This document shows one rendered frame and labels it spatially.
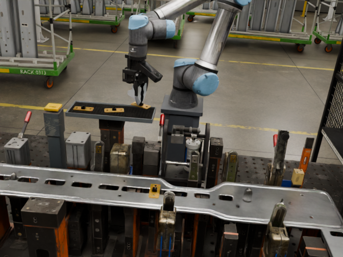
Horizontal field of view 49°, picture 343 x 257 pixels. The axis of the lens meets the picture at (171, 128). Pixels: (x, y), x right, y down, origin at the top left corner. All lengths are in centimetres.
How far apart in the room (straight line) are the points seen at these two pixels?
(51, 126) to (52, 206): 51
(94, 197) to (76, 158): 22
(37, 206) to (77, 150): 30
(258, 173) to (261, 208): 79
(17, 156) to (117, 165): 41
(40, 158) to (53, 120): 57
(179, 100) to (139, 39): 46
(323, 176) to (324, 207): 82
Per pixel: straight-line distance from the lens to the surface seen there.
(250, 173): 215
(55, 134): 173
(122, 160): 148
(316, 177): 226
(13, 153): 163
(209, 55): 169
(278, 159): 151
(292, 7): 850
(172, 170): 158
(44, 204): 132
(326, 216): 144
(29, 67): 530
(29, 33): 552
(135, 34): 149
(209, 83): 169
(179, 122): 185
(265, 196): 146
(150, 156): 150
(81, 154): 151
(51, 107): 170
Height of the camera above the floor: 182
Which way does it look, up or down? 26 degrees down
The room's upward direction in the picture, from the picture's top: 4 degrees clockwise
